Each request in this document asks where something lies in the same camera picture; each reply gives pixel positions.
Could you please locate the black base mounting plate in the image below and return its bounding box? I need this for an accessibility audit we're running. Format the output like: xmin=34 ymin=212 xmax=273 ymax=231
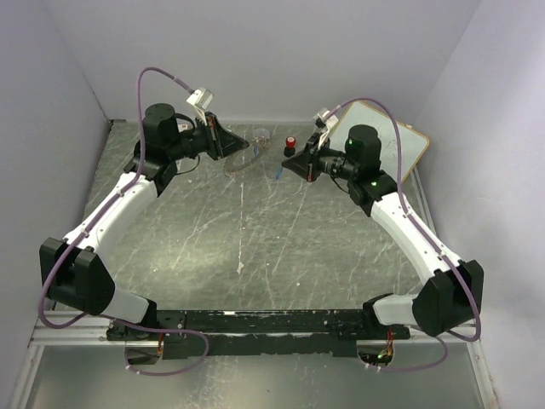
xmin=106 ymin=308 xmax=410 ymax=360

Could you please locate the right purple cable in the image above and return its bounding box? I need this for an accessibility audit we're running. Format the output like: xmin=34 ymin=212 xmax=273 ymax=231
xmin=323 ymin=97 xmax=483 ymax=372

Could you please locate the clear cup of paperclips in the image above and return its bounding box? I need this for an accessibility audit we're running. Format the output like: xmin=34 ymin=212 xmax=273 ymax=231
xmin=252 ymin=128 xmax=271 ymax=146

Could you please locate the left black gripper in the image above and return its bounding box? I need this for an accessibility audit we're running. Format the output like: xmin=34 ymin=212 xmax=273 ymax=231
xmin=168 ymin=112 xmax=249 ymax=161

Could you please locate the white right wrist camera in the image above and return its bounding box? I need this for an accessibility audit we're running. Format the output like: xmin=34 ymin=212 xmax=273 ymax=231
xmin=313 ymin=108 xmax=339 ymax=150

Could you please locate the purple cable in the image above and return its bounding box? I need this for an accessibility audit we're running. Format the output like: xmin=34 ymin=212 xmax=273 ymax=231
xmin=37 ymin=66 xmax=209 ymax=377
xmin=323 ymin=97 xmax=483 ymax=372

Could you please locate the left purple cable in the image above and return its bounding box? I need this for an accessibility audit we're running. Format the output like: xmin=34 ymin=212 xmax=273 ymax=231
xmin=37 ymin=66 xmax=209 ymax=377

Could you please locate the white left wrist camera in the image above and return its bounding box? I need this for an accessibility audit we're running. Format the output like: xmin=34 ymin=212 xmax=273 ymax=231
xmin=186 ymin=87 xmax=214 ymax=122

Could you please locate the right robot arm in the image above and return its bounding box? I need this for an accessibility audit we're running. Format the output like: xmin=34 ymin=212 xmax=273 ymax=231
xmin=282 ymin=124 xmax=484 ymax=339

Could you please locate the yellow framed whiteboard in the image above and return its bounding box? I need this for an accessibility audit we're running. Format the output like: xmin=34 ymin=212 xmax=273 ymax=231
xmin=330 ymin=101 xmax=429 ymax=181

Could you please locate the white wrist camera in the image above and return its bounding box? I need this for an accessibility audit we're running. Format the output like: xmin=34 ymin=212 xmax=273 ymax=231
xmin=186 ymin=87 xmax=214 ymax=122
xmin=313 ymin=108 xmax=339 ymax=150

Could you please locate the aluminium rail frame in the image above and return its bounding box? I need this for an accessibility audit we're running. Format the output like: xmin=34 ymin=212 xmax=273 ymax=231
xmin=9 ymin=164 xmax=498 ymax=408

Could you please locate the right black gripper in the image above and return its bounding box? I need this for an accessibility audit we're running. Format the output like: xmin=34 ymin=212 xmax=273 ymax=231
xmin=282 ymin=131 xmax=358 ymax=182

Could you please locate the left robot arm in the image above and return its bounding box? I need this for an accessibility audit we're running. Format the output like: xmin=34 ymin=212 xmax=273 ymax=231
xmin=39 ymin=103 xmax=250 ymax=340

